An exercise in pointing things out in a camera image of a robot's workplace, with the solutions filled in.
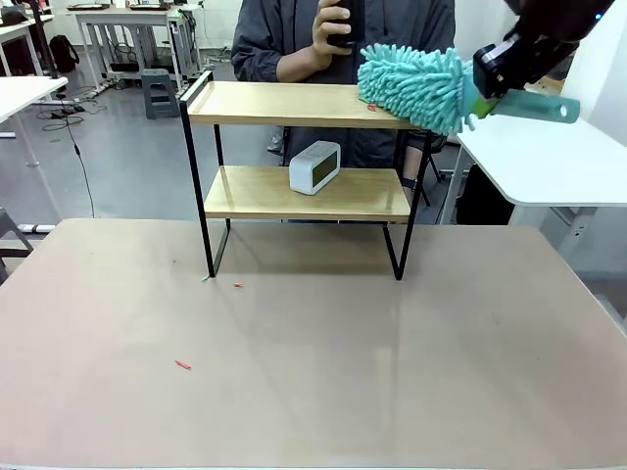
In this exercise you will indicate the wooden shelf with black frame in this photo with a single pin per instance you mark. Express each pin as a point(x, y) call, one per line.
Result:
point(294, 105)

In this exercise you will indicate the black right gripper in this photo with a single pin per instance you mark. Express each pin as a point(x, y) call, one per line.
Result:
point(509, 66)

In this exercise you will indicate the black backpack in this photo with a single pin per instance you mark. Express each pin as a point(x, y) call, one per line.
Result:
point(63, 54)

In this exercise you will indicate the person's right forearm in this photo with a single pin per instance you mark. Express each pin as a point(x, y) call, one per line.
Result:
point(296, 66)

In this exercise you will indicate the black stand pole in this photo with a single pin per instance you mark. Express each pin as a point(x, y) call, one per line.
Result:
point(45, 39)

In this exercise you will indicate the white desk with white frame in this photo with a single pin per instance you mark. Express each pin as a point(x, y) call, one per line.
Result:
point(534, 156)

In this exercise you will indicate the wood-top desk white frame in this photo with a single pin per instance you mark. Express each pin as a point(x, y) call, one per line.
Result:
point(122, 12)

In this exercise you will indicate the teal microfiber duster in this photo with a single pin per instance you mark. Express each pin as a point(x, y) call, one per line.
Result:
point(416, 83)

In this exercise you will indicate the grey chair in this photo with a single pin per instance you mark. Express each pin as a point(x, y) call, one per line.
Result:
point(12, 242)

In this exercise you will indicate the black cylindrical object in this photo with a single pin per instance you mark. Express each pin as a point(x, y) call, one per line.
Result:
point(355, 19)

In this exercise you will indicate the person's right hand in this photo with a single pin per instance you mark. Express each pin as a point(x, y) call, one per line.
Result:
point(328, 39)

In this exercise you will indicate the black power strip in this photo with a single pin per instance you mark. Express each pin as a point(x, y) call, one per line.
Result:
point(66, 111)

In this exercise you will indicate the black bag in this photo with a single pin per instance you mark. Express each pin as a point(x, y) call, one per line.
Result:
point(482, 196)

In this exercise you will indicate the grey step stool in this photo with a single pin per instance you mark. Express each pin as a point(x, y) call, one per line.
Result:
point(159, 93)

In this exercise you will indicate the white digital clock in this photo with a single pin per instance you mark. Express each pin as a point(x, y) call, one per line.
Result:
point(306, 171)

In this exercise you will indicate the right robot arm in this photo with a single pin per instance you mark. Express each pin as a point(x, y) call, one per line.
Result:
point(553, 14)

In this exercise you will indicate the white table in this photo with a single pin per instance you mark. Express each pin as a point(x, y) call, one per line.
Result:
point(24, 95)

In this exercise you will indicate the person in dark jacket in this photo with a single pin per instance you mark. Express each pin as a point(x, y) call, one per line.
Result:
point(401, 24)

